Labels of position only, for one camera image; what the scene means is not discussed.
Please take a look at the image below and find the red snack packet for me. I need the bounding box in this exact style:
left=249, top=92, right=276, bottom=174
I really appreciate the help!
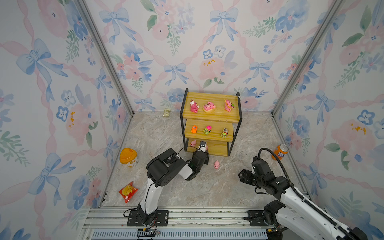
left=119, top=182, right=139, bottom=203

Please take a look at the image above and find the pink figure toy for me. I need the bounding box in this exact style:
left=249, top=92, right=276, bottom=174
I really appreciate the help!
left=190, top=100, right=200, bottom=113

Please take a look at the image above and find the black cable conduit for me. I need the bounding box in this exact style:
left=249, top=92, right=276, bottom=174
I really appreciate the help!
left=257, top=147, right=361, bottom=240

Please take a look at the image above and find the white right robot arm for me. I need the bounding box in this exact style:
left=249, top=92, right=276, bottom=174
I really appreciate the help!
left=239, top=157, right=368, bottom=240

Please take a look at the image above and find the pink yellow doll toy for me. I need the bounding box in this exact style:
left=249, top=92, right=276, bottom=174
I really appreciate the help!
left=225, top=99, right=235, bottom=113

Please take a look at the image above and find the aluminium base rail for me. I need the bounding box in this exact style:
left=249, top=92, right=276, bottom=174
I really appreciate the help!
left=79, top=206, right=313, bottom=240

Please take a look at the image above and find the wooden shelf with black frame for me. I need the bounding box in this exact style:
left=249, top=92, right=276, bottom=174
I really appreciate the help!
left=180, top=88, right=243, bottom=157

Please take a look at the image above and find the orange lidded plastic jar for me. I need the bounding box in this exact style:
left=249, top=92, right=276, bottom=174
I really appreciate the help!
left=120, top=148, right=138, bottom=168

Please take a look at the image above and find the orange toy car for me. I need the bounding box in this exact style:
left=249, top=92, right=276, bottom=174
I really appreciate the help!
left=191, top=125, right=198, bottom=134

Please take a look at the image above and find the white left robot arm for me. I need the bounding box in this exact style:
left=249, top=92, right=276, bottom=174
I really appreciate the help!
left=137, top=147, right=210, bottom=225

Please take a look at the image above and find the green pink toy truck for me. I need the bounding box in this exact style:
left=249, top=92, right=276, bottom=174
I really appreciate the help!
left=203, top=126, right=212, bottom=135

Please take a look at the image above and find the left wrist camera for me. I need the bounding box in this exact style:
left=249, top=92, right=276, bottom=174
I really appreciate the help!
left=199, top=141, right=208, bottom=153

